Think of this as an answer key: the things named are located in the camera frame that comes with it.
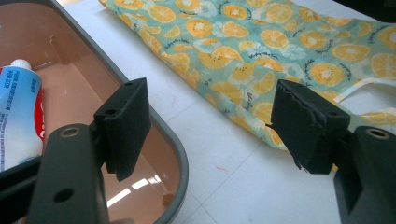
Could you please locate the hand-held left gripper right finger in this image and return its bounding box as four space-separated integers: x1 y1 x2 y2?
270 78 396 224

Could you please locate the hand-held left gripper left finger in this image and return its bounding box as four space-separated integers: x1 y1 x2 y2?
27 77 152 224

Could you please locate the pink plastic basket grey rim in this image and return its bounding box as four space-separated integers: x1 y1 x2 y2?
0 0 190 224

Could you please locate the blue white toothpaste tube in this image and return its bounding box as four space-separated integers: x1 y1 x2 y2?
0 59 46 172

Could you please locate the orange slice print cloth bag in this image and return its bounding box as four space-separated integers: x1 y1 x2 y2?
98 0 396 151

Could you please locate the dark object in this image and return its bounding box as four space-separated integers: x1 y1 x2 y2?
332 0 396 23

